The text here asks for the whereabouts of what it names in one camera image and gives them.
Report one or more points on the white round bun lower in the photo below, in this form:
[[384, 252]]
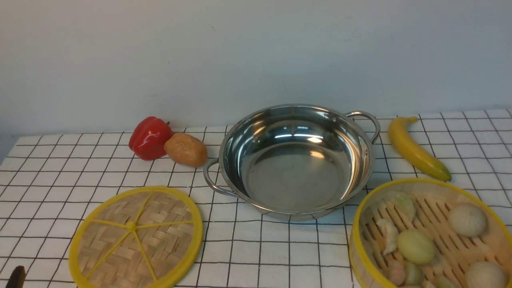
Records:
[[484, 274]]

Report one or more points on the white round bun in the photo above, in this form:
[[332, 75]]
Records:
[[484, 274], [467, 220]]

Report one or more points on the brown potato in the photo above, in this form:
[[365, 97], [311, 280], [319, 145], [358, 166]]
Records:
[[186, 150]]

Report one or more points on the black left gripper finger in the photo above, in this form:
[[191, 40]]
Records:
[[17, 278]]

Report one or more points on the white round bun upper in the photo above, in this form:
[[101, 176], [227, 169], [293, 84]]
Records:
[[467, 220]]

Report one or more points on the woven bamboo steamer lid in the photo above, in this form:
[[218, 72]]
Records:
[[147, 237]]

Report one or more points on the white dumpling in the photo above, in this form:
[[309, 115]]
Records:
[[390, 234]]

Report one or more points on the small green dumpling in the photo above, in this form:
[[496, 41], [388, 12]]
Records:
[[413, 274]]

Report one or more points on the green round bun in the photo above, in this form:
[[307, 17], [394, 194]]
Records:
[[415, 246]]

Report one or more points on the white checkered tablecloth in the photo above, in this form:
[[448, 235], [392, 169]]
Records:
[[49, 183]]

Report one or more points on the pink dumpling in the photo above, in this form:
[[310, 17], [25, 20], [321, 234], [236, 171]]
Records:
[[396, 273]]

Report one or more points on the red bell pepper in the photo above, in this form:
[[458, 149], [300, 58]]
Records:
[[148, 139]]

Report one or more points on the pale green dumpling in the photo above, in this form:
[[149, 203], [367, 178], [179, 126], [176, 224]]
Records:
[[404, 203]]

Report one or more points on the bamboo steamer basket yellow rim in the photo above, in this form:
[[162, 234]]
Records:
[[454, 253]]

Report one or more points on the yellow banana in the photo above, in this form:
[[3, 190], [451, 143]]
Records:
[[411, 151]]

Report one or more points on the stainless steel two-handled pot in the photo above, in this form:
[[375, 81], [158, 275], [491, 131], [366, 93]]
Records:
[[296, 162]]

